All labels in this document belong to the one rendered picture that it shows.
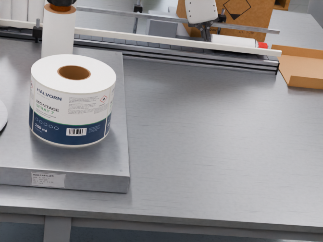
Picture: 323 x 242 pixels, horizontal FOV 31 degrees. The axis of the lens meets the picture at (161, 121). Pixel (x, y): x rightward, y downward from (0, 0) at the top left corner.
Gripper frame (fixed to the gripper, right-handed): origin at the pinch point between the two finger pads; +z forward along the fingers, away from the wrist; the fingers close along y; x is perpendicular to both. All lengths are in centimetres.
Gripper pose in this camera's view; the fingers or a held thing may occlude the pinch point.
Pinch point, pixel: (205, 34)
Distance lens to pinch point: 201.8
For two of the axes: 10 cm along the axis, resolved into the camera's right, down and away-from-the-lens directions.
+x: 0.8, 5.2, -8.5
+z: 1.9, 8.3, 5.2
